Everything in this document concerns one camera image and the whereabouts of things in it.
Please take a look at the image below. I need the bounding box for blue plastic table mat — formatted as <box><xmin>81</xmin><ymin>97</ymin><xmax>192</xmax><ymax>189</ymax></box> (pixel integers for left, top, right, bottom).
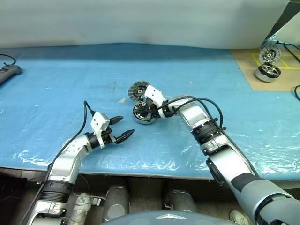
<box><xmin>0</xmin><ymin>43</ymin><xmax>300</xmax><ymax>181</ymax></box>

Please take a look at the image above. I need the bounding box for white shoe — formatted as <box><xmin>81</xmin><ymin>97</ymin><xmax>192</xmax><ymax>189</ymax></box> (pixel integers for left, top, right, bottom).
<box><xmin>229</xmin><ymin>210</ymin><xmax>249</xmax><ymax>225</ymax></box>

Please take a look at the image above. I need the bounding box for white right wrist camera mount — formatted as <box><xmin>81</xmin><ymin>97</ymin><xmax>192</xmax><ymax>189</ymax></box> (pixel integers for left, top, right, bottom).
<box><xmin>143</xmin><ymin>85</ymin><xmax>167</xmax><ymax>118</ymax></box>

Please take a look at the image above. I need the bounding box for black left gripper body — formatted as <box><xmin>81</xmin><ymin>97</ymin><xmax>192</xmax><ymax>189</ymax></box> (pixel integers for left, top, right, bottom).
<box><xmin>101</xmin><ymin>127</ymin><xmax>118</xmax><ymax>145</ymax></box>

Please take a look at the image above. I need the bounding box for brown cardboard sheet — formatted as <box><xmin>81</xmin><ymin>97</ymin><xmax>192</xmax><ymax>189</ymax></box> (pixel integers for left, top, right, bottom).
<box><xmin>232</xmin><ymin>48</ymin><xmax>300</xmax><ymax>91</ymax></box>

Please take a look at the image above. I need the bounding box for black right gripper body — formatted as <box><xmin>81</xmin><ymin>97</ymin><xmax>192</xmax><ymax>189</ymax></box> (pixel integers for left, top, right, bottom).
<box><xmin>142</xmin><ymin>102</ymin><xmax>161</xmax><ymax>120</ymax></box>

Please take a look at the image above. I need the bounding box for black cable by board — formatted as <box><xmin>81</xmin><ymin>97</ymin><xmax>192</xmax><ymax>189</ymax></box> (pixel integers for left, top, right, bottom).
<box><xmin>277</xmin><ymin>40</ymin><xmax>300</xmax><ymax>59</ymax></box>

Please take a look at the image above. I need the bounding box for silver motor with black coils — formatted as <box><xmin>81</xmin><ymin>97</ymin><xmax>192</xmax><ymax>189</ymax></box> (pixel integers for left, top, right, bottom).
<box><xmin>132</xmin><ymin>103</ymin><xmax>157</xmax><ymax>127</ymax></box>

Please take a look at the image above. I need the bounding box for thin black remote cable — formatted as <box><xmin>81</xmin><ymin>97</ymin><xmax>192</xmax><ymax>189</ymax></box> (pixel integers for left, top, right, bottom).
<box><xmin>0</xmin><ymin>54</ymin><xmax>16</xmax><ymax>68</ymax></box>

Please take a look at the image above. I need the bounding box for finned silver motor end cover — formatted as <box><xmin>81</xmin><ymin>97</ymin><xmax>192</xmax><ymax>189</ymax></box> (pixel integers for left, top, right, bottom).
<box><xmin>128</xmin><ymin>81</ymin><xmax>148</xmax><ymax>102</ymax></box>
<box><xmin>259</xmin><ymin>45</ymin><xmax>281</xmax><ymax>63</ymax></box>

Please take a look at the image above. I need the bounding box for silver motor rotor shell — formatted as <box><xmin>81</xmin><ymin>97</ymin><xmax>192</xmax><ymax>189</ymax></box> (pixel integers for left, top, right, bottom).
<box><xmin>255</xmin><ymin>64</ymin><xmax>281</xmax><ymax>83</ymax></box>

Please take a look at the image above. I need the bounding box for white cord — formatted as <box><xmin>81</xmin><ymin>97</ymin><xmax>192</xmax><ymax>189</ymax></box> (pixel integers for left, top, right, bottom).
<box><xmin>72</xmin><ymin>174</ymin><xmax>106</xmax><ymax>207</ymax></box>

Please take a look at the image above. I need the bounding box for grey blue robot torso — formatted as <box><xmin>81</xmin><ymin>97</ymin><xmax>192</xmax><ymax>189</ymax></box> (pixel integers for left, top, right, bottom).
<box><xmin>98</xmin><ymin>210</ymin><xmax>238</xmax><ymax>225</ymax></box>

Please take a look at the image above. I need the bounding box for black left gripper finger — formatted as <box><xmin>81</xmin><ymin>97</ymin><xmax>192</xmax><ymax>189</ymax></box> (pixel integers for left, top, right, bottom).
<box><xmin>114</xmin><ymin>129</ymin><xmax>135</xmax><ymax>144</ymax></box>
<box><xmin>109</xmin><ymin>116</ymin><xmax>124</xmax><ymax>127</ymax></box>

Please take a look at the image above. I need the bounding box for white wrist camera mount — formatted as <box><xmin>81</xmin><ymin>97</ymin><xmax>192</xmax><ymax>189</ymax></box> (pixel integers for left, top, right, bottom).
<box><xmin>143</xmin><ymin>85</ymin><xmax>167</xmax><ymax>118</ymax></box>
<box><xmin>90</xmin><ymin>112</ymin><xmax>111</xmax><ymax>149</ymax></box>

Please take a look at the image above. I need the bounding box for dark grey rounded cylinder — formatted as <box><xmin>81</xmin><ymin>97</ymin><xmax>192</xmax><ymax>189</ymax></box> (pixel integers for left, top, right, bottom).
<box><xmin>163</xmin><ymin>188</ymin><xmax>198</xmax><ymax>213</ymax></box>
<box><xmin>103</xmin><ymin>185</ymin><xmax>131</xmax><ymax>221</ymax></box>

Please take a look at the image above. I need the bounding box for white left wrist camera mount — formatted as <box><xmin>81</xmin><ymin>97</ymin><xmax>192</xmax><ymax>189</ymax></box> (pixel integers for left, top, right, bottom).
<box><xmin>90</xmin><ymin>112</ymin><xmax>111</xmax><ymax>149</ymax></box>

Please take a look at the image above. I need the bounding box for white leaning board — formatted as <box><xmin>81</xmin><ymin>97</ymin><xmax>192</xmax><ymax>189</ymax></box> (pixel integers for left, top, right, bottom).
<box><xmin>264</xmin><ymin>0</ymin><xmax>300</xmax><ymax>45</ymax></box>

